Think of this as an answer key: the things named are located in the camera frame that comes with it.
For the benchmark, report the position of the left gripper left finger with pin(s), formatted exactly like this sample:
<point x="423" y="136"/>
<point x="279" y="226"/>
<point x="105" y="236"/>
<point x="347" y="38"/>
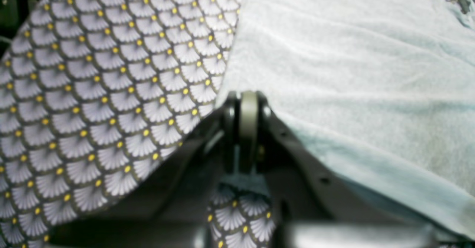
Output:
<point x="169" y="209"/>

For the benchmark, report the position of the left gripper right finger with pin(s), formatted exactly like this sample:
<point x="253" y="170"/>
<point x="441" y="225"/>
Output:
<point x="314" y="208"/>

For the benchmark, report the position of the light grey T-shirt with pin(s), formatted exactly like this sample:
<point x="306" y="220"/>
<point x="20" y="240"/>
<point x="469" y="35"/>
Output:
<point x="382" y="91"/>

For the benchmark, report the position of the fan-patterned purple table cloth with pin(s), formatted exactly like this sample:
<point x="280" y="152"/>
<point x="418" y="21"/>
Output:
<point x="95" y="95"/>

